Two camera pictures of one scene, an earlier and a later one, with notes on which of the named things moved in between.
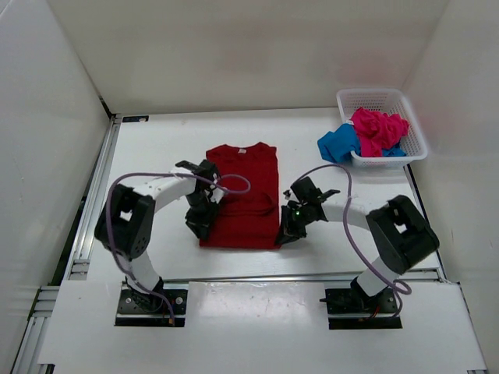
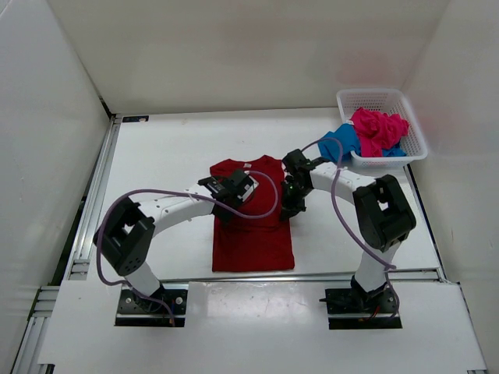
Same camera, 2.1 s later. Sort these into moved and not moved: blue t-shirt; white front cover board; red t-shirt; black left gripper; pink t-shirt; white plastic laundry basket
Moved: black left gripper; red t-shirt
Not moved: pink t-shirt; white front cover board; white plastic laundry basket; blue t-shirt
